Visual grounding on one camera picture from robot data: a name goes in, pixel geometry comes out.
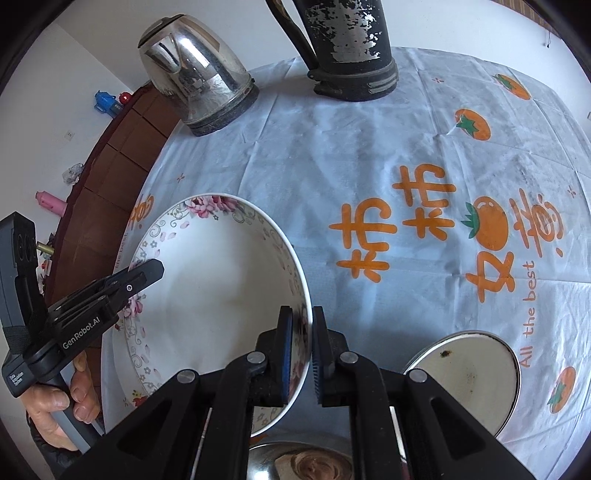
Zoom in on blue thermos bottle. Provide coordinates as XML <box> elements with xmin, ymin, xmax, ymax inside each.
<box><xmin>94</xmin><ymin>91</ymin><xmax>123</xmax><ymax>118</ymax></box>

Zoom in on small red object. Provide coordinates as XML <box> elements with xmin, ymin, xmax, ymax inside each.
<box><xmin>119</xmin><ymin>92</ymin><xmax>131</xmax><ymax>105</ymax></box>

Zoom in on stainless steel bowl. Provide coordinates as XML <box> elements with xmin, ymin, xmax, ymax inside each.
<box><xmin>246</xmin><ymin>432</ymin><xmax>355</xmax><ymax>480</ymax></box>

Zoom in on person left hand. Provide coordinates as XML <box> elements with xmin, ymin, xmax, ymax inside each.
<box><xmin>19</xmin><ymin>351</ymin><xmax>100</xmax><ymax>451</ymax></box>

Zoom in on brown wooden sideboard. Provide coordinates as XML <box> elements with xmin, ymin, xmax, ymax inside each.
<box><xmin>43</xmin><ymin>82</ymin><xmax>184</xmax><ymax>370</ymax></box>

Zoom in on crumpled plastic bag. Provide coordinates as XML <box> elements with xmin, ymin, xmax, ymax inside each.
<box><xmin>62</xmin><ymin>163</ymin><xmax>84</xmax><ymax>185</ymax></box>

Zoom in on green gold can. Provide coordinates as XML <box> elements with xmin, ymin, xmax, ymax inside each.
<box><xmin>36</xmin><ymin>242</ymin><xmax>54</xmax><ymax>255</ymax></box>

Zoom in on black thermos flask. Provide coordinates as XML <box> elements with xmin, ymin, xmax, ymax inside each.
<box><xmin>266</xmin><ymin>0</ymin><xmax>399</xmax><ymax>102</ymax></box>

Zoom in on white plate red flowers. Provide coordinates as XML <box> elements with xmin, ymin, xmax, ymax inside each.
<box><xmin>112</xmin><ymin>293</ymin><xmax>150</xmax><ymax>410</ymax></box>

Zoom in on white printed tablecloth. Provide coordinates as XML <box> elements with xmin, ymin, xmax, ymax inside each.
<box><xmin>117</xmin><ymin>48</ymin><xmax>590</xmax><ymax>479</ymax></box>

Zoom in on white enamel bowl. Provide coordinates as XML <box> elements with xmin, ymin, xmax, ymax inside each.
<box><xmin>405</xmin><ymin>330</ymin><xmax>521</xmax><ymax>436</ymax></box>

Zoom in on white bowl pink flowers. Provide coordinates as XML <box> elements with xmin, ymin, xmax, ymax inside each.
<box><xmin>130</xmin><ymin>195</ymin><xmax>311</xmax><ymax>436</ymax></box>

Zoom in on pink thermos bottle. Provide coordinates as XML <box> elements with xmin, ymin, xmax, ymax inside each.
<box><xmin>35</xmin><ymin>191</ymin><xmax>67</xmax><ymax>217</ymax></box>

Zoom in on stainless steel electric kettle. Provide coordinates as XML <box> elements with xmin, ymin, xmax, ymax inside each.
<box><xmin>137</xmin><ymin>14</ymin><xmax>259</xmax><ymax>137</ymax></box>

